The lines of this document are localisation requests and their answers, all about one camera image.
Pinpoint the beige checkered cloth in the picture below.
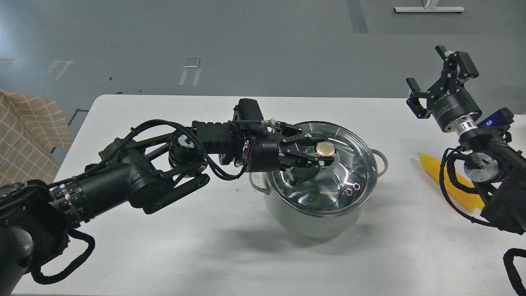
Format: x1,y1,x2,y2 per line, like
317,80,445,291
0,90,73,185

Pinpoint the yellow corn cob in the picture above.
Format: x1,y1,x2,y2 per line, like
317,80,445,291
418,153,485,211

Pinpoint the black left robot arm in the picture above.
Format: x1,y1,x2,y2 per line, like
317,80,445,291
0,99,337,296

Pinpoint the grey steel cooking pot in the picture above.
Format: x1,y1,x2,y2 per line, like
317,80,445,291
249,121,389,239

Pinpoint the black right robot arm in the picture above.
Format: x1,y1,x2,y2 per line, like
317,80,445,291
406,45,526,235

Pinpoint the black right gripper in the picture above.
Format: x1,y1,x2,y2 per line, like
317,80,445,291
406,46,482,132

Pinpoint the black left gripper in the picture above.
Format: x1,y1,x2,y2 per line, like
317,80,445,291
249,124,336,184

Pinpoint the glass pot lid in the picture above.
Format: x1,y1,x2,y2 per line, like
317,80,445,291
265,121,379,217

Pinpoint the white stand base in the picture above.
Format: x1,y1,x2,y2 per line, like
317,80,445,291
393,0,465,14

